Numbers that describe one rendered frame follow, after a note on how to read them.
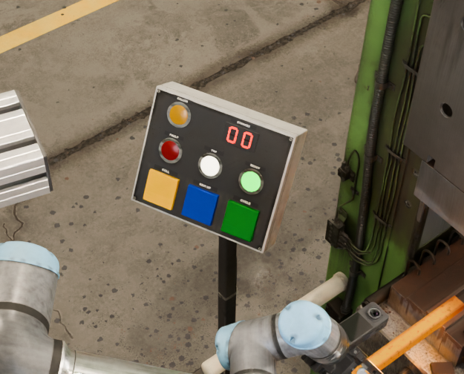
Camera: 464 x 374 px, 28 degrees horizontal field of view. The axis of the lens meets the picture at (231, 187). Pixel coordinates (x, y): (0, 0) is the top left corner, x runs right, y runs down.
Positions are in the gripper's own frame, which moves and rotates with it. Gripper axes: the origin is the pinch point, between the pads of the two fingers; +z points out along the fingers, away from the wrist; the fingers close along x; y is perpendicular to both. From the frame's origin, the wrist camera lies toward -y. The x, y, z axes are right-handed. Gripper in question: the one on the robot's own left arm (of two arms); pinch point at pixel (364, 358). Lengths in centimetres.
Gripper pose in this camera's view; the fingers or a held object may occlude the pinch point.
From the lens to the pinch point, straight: 181.2
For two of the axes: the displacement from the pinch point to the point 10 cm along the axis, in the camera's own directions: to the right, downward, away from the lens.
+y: -6.9, 7.2, -0.1
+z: 3.7, 3.7, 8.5
